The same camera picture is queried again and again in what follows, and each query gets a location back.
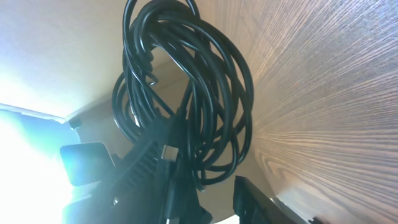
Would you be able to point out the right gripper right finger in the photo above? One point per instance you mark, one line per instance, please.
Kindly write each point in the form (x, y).
(254, 207)

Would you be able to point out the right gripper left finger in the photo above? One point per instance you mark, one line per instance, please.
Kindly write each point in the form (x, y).
(150, 184)

